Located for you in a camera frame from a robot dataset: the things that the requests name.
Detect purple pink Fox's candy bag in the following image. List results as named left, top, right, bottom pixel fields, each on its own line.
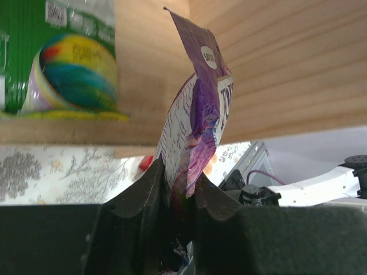
left=154, top=13, right=233, bottom=274

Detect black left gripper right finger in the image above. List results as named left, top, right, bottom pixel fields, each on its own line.
left=193, top=175, right=366, bottom=274

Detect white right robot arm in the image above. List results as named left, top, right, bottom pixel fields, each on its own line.
left=219, top=155, right=366, bottom=207

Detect green yellow candy bag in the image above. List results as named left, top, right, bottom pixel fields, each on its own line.
left=1, top=0, right=128, bottom=121

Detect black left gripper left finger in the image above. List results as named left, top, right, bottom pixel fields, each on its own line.
left=1, top=160, right=164, bottom=274

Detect wooden two-tier shelf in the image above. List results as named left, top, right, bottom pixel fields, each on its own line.
left=1, top=1, right=366, bottom=158

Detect floral table mat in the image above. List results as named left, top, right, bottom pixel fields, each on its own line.
left=0, top=142, right=253, bottom=206

